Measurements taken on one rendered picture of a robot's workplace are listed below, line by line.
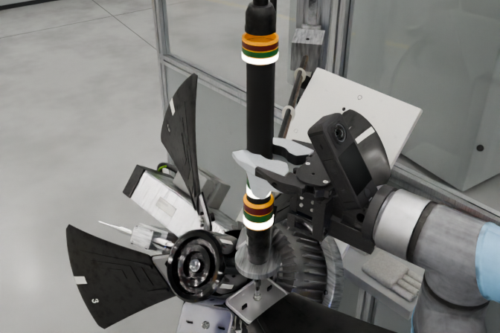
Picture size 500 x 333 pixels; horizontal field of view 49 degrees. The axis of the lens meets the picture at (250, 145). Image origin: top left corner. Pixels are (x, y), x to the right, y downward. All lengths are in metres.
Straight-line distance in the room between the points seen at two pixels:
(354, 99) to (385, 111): 0.07
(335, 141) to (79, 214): 2.50
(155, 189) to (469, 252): 0.78
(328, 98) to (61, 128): 2.84
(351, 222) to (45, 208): 2.58
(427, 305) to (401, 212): 0.12
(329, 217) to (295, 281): 0.33
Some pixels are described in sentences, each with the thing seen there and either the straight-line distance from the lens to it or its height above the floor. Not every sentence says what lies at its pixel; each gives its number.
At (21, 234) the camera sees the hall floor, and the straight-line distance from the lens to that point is 3.02.
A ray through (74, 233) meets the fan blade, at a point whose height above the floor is 1.14.
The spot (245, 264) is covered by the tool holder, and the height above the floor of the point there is 1.27.
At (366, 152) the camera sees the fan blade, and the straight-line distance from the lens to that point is 0.84.
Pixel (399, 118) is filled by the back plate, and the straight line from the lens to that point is 1.10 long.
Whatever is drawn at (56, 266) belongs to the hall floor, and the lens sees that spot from 2.79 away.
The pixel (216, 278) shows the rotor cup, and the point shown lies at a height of 1.23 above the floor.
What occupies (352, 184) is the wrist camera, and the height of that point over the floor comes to 1.49.
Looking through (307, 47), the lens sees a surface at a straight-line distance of 1.28.
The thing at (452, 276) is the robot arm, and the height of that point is 1.44.
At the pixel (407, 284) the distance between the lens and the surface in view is 1.41.
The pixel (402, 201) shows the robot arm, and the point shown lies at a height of 1.48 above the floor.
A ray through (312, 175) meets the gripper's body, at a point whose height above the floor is 1.48.
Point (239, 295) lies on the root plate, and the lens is 0.92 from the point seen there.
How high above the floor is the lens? 1.87
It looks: 33 degrees down
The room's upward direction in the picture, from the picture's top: straight up
